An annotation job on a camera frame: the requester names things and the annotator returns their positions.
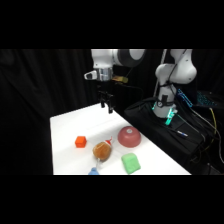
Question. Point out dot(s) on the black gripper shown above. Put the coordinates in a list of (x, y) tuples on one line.
[(106, 94)]

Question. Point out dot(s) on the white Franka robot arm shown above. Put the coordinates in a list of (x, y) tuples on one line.
[(173, 71)]

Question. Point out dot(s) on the green triangle wedge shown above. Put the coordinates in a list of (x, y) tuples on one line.
[(130, 163)]

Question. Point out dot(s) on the red upturned bowl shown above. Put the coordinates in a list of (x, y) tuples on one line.
[(129, 136)]

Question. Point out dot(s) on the orange cube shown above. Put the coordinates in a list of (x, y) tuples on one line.
[(80, 141)]

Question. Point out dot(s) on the brown bread in bag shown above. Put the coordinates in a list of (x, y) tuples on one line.
[(102, 150)]

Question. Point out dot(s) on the white slanted pole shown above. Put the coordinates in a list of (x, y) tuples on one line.
[(159, 75)]

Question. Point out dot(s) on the pen with blue band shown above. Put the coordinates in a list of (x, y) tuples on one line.
[(182, 133)]

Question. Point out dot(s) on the black robot stand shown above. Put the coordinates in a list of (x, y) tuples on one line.
[(186, 146)]

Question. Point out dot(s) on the laptop with lit keyboard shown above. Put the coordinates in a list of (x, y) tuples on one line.
[(208, 99)]

